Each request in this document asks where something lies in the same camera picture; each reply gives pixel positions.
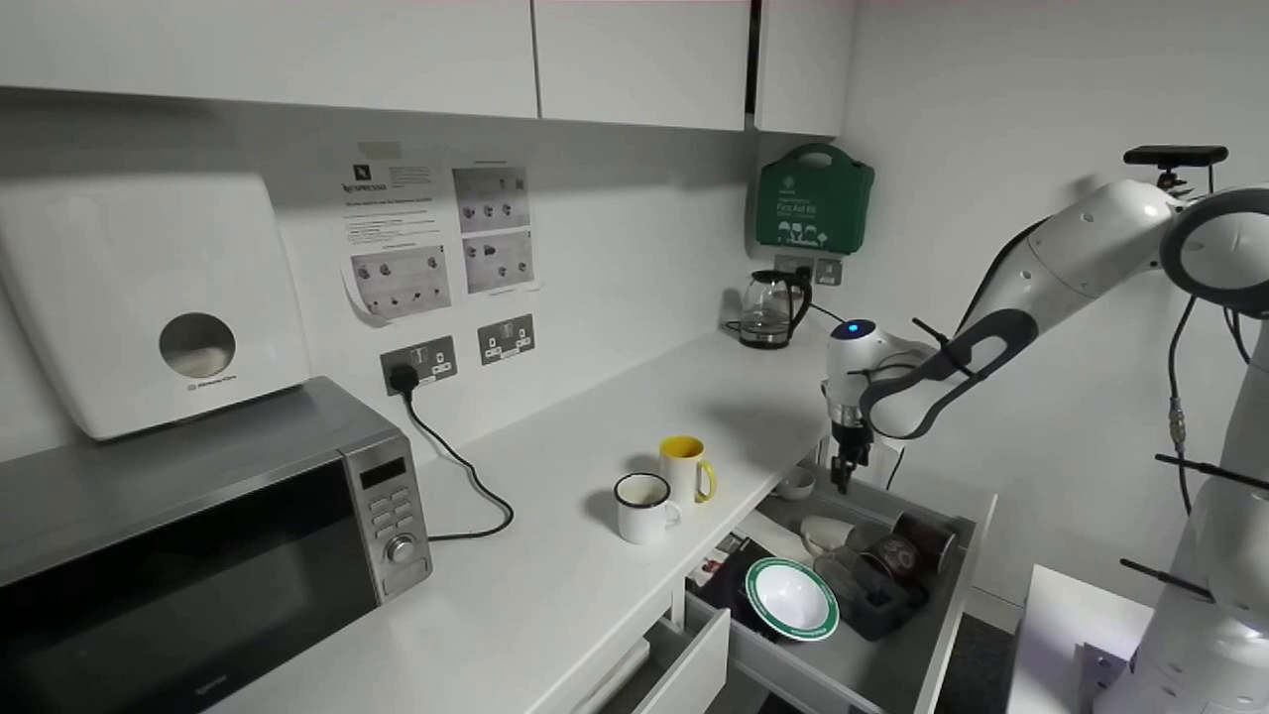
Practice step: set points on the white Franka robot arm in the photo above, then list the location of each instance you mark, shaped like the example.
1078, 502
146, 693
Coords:
1123, 253

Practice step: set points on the white paper towel dispenser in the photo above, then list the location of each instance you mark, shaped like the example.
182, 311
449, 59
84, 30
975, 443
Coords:
133, 291

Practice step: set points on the tall white instruction notice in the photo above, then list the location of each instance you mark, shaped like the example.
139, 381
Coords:
398, 280

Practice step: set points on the small wall socket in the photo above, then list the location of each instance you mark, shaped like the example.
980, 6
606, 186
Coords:
828, 272

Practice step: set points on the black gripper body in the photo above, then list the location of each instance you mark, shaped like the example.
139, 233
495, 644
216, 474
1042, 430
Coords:
852, 440

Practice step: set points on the small picture notice sheet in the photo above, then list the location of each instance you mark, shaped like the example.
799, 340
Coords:
495, 200
500, 262

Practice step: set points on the green first aid kit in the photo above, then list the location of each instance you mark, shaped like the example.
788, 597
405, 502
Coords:
811, 204

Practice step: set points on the black box brown label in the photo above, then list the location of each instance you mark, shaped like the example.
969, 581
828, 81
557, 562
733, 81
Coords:
897, 557

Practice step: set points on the glass electric kettle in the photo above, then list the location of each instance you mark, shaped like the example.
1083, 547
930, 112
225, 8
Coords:
777, 311

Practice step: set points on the white kitchen counter unit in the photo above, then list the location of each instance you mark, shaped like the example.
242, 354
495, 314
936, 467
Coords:
570, 440

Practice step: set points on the white mug blue rim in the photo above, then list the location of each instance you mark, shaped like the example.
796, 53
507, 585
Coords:
643, 515

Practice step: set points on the black camera on mount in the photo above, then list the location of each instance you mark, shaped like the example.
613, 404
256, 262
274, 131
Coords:
1176, 155

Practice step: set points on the white wall cabinets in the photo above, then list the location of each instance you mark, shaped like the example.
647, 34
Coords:
264, 53

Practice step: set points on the silver microwave oven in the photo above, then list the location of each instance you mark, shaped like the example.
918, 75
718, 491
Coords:
200, 597

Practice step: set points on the green rimmed white plate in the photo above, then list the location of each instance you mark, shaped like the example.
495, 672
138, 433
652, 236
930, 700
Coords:
791, 600

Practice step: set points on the white mug yellow interior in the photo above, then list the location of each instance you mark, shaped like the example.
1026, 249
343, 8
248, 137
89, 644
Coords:
683, 471

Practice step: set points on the double wall socket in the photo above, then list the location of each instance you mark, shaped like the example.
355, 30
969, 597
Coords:
507, 340
439, 360

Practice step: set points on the white robot stand table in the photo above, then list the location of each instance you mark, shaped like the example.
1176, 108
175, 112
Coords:
1058, 638

